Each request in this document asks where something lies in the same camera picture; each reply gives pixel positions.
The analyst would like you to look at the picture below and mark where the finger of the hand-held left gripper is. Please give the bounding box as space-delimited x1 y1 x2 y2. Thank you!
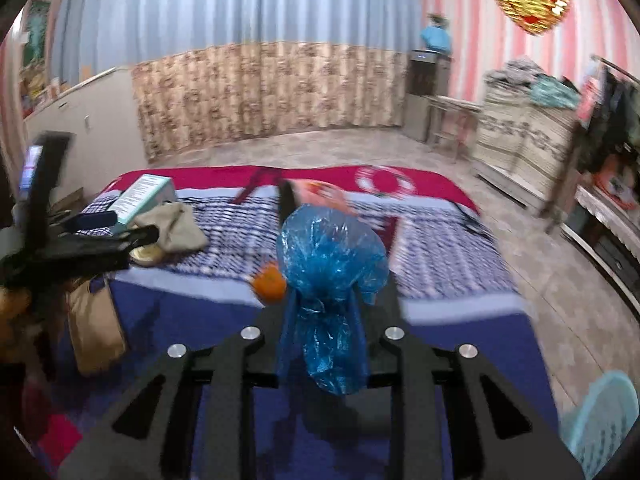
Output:
45 225 161 273
60 211 119 235

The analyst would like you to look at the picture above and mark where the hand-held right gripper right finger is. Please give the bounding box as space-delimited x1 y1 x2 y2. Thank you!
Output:
352 284 587 480

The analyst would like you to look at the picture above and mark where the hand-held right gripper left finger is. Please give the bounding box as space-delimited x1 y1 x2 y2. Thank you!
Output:
59 290 301 480

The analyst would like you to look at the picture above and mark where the round tape roll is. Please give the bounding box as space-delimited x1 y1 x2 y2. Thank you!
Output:
129 245 165 266

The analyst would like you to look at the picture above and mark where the blue plastic bag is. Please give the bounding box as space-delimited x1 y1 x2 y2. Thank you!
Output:
276 205 390 396

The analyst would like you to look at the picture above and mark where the light blue plastic basket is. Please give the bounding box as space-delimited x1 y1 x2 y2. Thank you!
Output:
560 370 640 480

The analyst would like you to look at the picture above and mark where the teal cardboard box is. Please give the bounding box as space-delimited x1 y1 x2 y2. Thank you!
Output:
107 174 178 236

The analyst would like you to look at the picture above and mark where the orange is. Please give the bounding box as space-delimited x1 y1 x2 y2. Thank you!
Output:
251 264 288 305

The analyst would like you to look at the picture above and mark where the brown phone case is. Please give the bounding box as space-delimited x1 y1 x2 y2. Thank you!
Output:
65 275 128 376

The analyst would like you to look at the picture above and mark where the khaki cloth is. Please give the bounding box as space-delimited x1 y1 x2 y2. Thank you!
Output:
134 202 208 253

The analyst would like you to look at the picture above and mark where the white cabinet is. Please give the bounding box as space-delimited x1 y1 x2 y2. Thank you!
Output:
25 67 146 201

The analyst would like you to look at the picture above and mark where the blue floral curtain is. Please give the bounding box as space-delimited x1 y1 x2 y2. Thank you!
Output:
47 0 423 161

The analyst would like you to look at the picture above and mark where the TV stand with lace cloth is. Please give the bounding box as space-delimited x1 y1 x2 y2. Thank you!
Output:
560 185 640 306

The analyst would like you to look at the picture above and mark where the cabinet under patterned cloth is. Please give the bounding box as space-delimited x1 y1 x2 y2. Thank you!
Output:
472 80 583 206

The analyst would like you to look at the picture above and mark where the small metal table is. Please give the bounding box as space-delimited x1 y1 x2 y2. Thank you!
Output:
425 95 481 161

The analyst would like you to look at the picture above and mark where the grey water dispenser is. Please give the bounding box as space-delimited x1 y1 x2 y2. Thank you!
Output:
405 50 453 143

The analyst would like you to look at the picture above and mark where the pile of clothes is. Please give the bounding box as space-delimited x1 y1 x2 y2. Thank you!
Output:
487 57 581 108

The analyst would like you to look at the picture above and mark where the blue bottle cover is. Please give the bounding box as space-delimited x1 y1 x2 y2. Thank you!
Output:
420 25 453 56

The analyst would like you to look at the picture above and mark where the row of hanging clothes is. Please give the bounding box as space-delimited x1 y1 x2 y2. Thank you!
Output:
580 67 640 176

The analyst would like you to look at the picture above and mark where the green wall poster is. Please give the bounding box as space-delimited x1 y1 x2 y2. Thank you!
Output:
20 0 53 101

